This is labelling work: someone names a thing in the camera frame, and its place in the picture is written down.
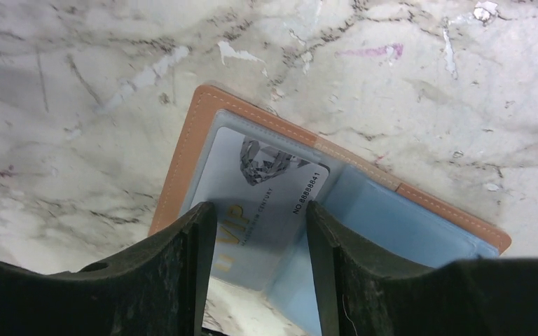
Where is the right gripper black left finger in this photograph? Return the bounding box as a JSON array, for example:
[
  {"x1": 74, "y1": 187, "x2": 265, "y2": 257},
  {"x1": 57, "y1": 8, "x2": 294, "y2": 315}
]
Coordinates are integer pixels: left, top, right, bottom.
[{"x1": 0, "y1": 202, "x2": 217, "y2": 335}]

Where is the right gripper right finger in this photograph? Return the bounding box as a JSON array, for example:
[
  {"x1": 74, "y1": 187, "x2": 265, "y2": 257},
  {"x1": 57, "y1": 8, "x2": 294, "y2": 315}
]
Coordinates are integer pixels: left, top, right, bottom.
[{"x1": 306, "y1": 202, "x2": 538, "y2": 335}]

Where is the white VIP card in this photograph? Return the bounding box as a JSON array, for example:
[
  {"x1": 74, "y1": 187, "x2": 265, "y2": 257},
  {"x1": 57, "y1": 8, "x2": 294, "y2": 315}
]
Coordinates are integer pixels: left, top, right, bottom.
[{"x1": 192, "y1": 127, "x2": 330, "y2": 291}]

